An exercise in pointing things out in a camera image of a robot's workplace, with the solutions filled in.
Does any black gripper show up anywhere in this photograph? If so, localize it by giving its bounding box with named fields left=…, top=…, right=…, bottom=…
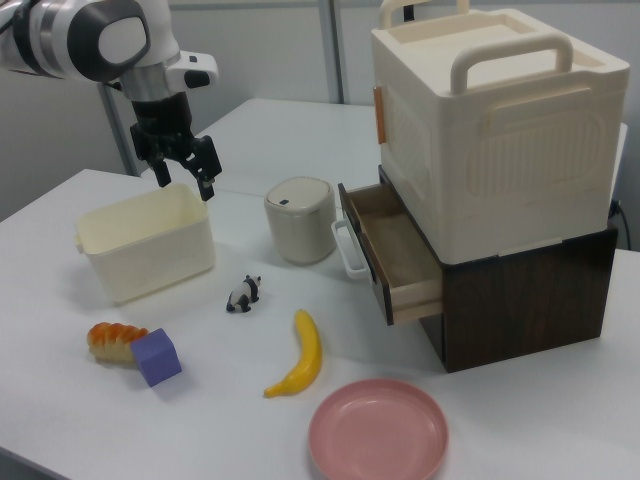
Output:
left=130, top=93, right=223, bottom=203

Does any cream plastic box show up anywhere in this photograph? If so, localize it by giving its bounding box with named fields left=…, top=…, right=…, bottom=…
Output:
left=73, top=182, right=217, bottom=307

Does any orange latch on storage box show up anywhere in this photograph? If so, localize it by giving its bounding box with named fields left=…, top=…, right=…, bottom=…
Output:
left=373, top=85, right=388, bottom=147

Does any small beige trash can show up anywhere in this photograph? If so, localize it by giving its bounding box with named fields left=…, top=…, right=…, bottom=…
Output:
left=263, top=175, right=337, bottom=266

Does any panda toy figure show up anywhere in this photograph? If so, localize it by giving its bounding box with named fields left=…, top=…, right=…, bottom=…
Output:
left=224, top=273, right=264, bottom=315

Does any toy bread loaf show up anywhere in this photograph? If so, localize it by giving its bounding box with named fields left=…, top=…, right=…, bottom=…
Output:
left=87, top=321, right=151, bottom=369

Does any purple cube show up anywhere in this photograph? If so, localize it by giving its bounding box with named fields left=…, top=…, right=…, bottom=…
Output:
left=129, top=327, right=184, bottom=389

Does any yellow toy banana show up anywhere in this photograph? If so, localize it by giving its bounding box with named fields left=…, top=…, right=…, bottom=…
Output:
left=263, top=308, right=324, bottom=400

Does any open wooden drawer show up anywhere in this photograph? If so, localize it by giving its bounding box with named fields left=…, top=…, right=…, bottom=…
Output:
left=338, top=182, right=444, bottom=327

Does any cream toy kitchen cabinet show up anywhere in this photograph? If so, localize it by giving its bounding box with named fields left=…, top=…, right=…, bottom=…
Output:
left=370, top=0, right=630, bottom=264

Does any pink plate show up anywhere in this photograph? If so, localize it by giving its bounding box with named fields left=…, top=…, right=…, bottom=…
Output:
left=307, top=378, right=450, bottom=480

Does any dark wooden drawer cabinet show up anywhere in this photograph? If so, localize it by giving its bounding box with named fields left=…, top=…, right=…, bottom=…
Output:
left=377, top=164, right=619, bottom=374

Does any white drawer handle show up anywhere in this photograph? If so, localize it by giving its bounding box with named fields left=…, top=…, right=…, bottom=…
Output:
left=330, top=218, right=369, bottom=279

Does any black cable by cabinet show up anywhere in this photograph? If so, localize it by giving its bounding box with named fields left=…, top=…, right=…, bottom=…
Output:
left=606, top=198, right=632, bottom=247

